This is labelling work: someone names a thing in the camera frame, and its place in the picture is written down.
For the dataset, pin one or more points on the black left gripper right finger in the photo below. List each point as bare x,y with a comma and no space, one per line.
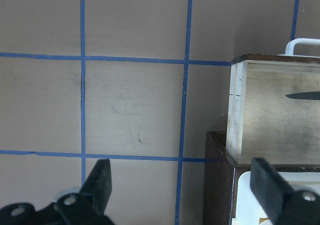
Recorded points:
269,188

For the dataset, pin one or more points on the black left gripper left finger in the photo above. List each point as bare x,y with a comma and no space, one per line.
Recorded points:
97,188

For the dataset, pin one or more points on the light wooden drawer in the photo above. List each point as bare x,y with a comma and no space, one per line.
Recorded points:
258,106

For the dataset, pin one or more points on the dark wooden cabinet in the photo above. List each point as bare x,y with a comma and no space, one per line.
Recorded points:
223,170

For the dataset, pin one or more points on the white plastic container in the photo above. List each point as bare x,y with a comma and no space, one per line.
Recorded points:
249,212

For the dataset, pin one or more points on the grey scissors orange pivot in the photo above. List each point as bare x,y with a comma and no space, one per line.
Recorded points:
310,95

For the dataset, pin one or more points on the white drawer handle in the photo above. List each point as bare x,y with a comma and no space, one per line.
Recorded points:
290,47

